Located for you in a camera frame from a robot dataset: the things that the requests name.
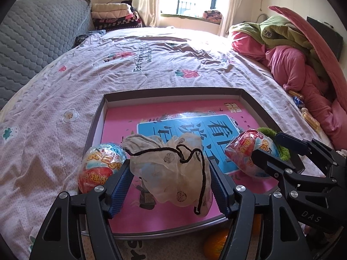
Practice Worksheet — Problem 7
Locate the yellow biscuit packet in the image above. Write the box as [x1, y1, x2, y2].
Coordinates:
[301, 108, 320, 130]

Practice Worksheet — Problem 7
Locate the black television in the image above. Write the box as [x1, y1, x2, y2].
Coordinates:
[306, 16, 344, 60]

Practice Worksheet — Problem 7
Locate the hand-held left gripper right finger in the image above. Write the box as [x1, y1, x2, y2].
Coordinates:
[209, 159, 312, 260]

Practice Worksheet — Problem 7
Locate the pink quilted cover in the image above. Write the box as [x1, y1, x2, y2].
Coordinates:
[268, 5, 347, 109]

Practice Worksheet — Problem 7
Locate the green fuzzy hair ring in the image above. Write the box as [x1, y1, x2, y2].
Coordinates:
[256, 127, 290, 161]

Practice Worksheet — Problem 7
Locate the dark clothes pile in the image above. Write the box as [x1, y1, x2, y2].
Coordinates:
[121, 0, 136, 13]

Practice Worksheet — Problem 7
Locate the folded patterned blanket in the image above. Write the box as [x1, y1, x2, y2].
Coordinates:
[203, 10, 223, 22]

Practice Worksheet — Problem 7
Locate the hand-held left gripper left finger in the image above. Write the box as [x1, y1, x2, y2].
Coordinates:
[28, 158, 134, 260]

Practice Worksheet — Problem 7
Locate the grey quilted headboard cover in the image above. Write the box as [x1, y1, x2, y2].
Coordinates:
[0, 0, 95, 109]

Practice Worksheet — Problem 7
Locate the blue patterned cloth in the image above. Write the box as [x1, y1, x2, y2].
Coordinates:
[74, 30, 106, 46]

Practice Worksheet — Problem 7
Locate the pink shallow box tray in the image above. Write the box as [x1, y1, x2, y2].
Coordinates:
[77, 88, 305, 236]

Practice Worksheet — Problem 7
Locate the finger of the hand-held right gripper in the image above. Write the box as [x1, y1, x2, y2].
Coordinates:
[275, 132, 347, 169]
[252, 149, 339, 189]

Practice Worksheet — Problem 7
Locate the green blanket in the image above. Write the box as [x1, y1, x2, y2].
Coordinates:
[236, 15, 331, 79]

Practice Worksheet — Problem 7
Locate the pink quilt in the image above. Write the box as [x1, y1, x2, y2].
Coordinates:
[229, 31, 347, 151]

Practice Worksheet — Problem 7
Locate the stack of folded blankets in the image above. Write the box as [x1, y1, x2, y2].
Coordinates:
[91, 3, 143, 31]

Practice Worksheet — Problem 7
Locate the toy egg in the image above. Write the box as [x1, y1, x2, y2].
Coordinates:
[225, 130, 280, 179]
[78, 143, 128, 194]

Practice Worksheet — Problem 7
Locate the beige drawstring pouch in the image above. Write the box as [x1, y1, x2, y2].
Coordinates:
[122, 134, 213, 218]

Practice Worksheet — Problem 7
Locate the cream curtain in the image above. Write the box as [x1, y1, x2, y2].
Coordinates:
[132, 0, 163, 29]
[218, 0, 246, 37]

